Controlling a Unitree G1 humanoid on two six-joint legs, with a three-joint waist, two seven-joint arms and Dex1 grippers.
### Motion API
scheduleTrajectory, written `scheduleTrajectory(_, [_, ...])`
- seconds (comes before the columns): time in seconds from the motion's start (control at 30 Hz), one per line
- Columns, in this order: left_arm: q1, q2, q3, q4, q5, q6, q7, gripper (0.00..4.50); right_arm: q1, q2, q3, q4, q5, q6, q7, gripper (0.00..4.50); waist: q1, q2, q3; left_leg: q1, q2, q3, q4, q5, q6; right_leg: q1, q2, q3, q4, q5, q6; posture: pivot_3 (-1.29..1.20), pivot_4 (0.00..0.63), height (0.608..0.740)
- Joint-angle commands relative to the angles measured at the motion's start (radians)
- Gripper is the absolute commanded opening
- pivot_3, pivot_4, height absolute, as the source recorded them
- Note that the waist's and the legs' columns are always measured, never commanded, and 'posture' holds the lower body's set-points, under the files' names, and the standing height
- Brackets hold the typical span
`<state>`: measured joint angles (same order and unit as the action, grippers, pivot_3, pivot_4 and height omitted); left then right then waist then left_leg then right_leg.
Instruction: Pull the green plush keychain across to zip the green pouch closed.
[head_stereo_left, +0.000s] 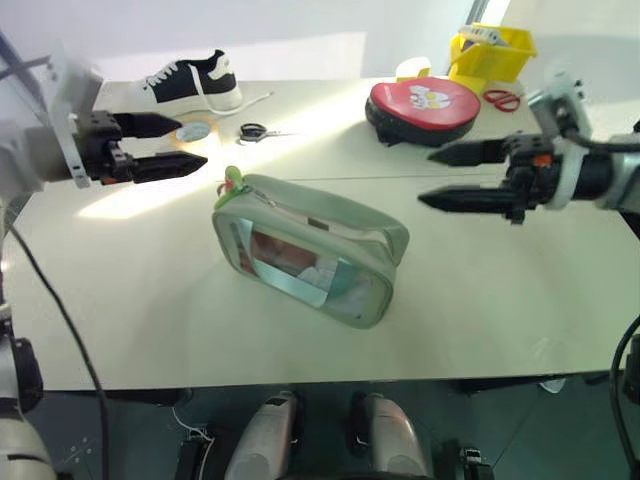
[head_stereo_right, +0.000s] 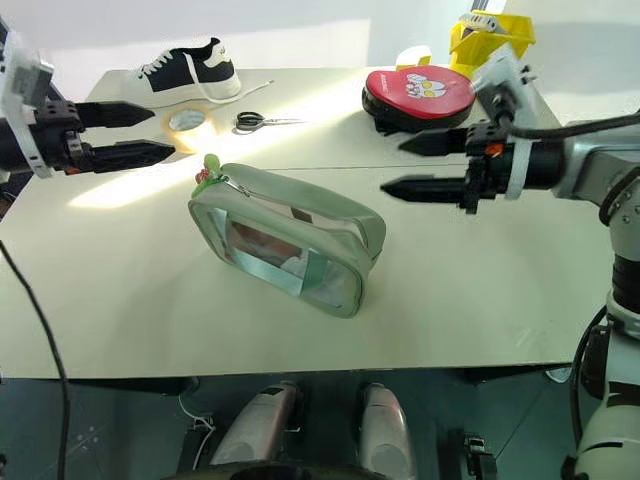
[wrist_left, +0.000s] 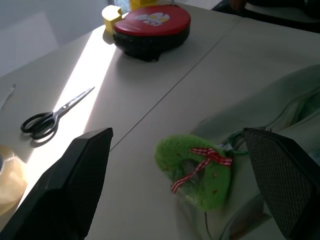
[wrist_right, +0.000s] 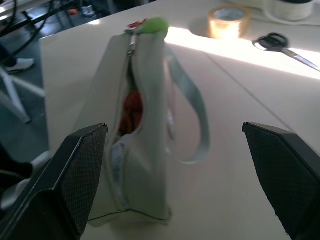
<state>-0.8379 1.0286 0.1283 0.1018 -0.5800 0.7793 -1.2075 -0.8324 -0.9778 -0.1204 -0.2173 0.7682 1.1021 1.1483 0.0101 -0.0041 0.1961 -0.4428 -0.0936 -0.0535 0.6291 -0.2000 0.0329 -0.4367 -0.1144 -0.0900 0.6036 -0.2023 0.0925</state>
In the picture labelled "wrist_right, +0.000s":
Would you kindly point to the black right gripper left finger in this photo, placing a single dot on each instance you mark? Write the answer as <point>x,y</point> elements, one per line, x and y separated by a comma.
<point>62,175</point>

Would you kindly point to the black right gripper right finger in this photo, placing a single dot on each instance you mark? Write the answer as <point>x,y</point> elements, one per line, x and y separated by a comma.
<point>287,170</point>

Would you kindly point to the white zippered pouch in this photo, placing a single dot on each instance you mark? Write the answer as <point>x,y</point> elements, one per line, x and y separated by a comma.
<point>140,125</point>

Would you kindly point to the silver robot body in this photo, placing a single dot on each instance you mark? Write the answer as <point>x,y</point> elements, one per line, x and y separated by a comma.
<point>17,175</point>

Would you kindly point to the white sneaker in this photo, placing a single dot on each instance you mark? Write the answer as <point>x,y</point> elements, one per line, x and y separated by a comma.
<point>21,64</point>

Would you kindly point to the brown packing tape roll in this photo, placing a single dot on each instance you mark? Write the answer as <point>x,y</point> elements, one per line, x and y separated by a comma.
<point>228,22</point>

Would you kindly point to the white metal frame leg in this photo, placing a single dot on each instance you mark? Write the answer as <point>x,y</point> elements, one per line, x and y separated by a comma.
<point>15,97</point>

